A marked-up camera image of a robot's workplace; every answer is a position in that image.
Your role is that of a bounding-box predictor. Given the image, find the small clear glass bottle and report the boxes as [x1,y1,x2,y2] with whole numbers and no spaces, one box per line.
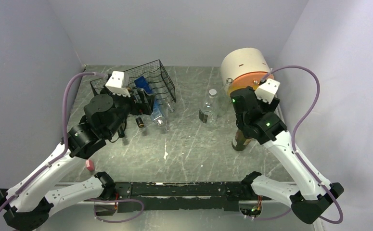
[165,100,175,113]

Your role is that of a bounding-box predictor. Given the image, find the olive green wine bottle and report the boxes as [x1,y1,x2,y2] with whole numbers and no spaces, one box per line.
[232,129,253,152]

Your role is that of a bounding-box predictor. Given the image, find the dark green wine bottle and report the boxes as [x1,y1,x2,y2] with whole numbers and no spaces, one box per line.
[117,125,126,138]

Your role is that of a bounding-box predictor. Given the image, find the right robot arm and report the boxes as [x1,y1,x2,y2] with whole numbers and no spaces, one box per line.
[230,87,344,224]

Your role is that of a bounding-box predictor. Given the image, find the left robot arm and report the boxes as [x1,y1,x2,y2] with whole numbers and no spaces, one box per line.
[0,89,155,231]

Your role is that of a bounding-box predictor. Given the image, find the tall clear empty bottle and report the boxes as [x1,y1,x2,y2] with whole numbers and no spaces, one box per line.
[218,78,233,117]

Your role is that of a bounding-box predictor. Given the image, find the round clear flask silver cap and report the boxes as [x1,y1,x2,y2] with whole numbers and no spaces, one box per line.
[198,89,219,126]

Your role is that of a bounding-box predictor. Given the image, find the pink eraser block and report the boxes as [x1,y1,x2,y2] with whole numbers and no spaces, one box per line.
[85,159,95,172]

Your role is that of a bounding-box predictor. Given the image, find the cream round bread box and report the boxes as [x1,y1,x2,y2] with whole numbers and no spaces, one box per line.
[220,48,271,94]

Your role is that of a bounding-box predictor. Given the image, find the black wire wine rack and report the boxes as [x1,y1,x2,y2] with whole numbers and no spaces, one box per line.
[90,60,176,105]

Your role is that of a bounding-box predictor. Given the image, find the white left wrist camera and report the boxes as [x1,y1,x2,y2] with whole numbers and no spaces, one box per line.
[105,71,130,97]

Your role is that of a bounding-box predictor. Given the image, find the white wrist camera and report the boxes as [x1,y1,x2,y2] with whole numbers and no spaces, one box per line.
[255,78,280,104]
[105,71,130,97]

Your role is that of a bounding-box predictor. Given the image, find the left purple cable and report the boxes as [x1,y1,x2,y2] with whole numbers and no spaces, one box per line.
[0,72,110,231]

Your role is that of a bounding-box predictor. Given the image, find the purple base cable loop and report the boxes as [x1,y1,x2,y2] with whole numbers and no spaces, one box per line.
[93,199,145,224]

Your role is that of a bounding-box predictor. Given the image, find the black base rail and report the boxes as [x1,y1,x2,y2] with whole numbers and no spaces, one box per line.
[94,172,261,212]

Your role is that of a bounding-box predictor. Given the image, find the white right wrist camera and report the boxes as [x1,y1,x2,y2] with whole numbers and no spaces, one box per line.
[255,78,280,104]

